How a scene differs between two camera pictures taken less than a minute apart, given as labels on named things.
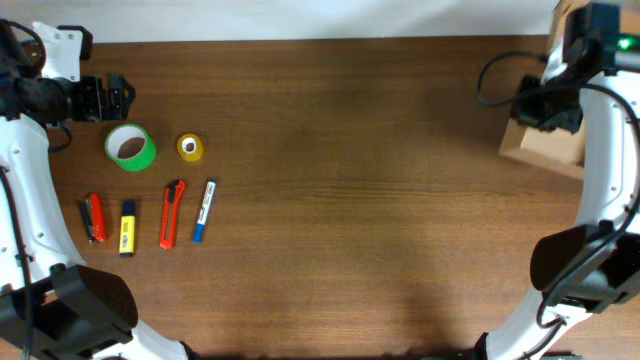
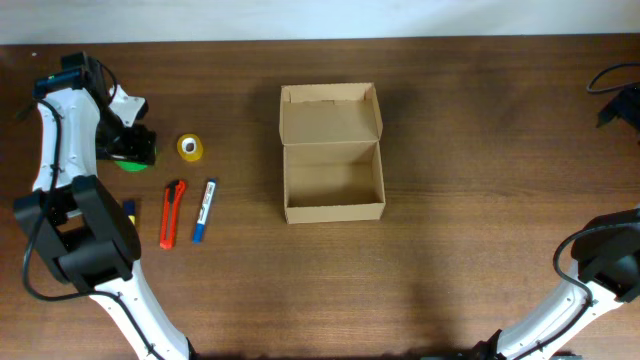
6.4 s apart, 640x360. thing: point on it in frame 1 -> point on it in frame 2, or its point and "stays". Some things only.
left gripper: (95, 108) -> (141, 146)
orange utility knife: (174, 191) stays
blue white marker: (203, 216) stays
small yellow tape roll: (190, 146) stays
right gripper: (524, 112) -> (625, 104)
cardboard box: (558, 150) -> (331, 150)
